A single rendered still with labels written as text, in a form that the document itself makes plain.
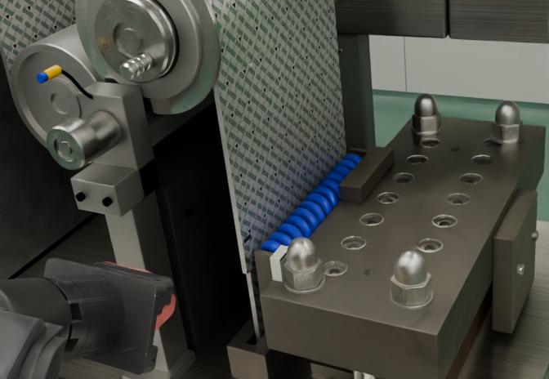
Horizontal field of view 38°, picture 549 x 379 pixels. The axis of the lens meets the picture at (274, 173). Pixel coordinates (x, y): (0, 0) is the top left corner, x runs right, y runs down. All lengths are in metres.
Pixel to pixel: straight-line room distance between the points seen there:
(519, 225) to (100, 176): 0.39
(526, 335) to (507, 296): 0.06
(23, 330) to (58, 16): 0.49
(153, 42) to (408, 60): 2.98
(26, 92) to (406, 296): 0.41
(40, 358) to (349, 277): 0.34
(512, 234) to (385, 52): 2.88
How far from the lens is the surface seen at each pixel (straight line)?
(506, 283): 0.81
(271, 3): 0.74
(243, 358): 0.80
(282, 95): 0.77
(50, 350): 0.45
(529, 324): 0.87
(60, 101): 0.80
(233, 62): 0.69
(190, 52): 0.66
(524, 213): 0.82
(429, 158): 0.91
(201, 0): 0.64
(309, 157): 0.84
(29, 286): 0.53
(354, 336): 0.68
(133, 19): 0.66
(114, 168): 0.72
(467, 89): 3.57
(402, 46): 3.59
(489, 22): 0.91
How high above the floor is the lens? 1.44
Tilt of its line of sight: 27 degrees down
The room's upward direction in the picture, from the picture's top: 7 degrees counter-clockwise
